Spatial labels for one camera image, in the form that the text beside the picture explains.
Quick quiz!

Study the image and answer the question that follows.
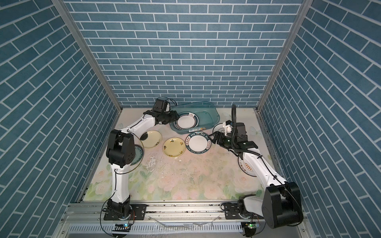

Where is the yellow plate with small prints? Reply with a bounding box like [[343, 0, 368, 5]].
[[163, 137, 186, 158]]

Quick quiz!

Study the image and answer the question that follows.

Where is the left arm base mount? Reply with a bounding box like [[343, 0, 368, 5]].
[[102, 199, 147, 221]]

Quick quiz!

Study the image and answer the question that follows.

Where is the blue patterned small plate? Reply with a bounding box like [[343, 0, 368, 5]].
[[131, 145, 144, 166]]

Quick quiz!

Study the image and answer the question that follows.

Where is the green rim Hao Shi plate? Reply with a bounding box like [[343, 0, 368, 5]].
[[185, 131, 212, 154]]

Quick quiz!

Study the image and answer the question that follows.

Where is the cream plate with black patch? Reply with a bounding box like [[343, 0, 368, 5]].
[[140, 130, 162, 149]]

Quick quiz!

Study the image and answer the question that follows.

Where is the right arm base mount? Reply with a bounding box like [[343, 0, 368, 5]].
[[220, 202, 263, 220]]

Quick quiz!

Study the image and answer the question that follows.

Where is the white plate orange striped rim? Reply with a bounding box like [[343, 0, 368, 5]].
[[237, 157, 257, 177]]

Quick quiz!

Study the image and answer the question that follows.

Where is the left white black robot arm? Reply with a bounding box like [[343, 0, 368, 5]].
[[106, 98, 179, 211]]

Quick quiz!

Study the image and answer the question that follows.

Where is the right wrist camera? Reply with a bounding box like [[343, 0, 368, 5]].
[[222, 120, 233, 136]]

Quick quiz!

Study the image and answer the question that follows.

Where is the teal translucent plastic bin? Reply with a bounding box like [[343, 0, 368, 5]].
[[170, 101, 220, 134]]

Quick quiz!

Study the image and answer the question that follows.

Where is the aluminium front rail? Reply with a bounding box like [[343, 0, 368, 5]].
[[53, 201, 314, 238]]

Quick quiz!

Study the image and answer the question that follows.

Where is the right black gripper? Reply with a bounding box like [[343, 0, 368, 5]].
[[209, 131, 237, 149]]

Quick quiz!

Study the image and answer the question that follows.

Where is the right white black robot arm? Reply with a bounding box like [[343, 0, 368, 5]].
[[209, 121, 304, 229]]

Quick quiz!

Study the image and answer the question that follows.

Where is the white plate black flower outline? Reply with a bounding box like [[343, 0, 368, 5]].
[[210, 123, 226, 140]]

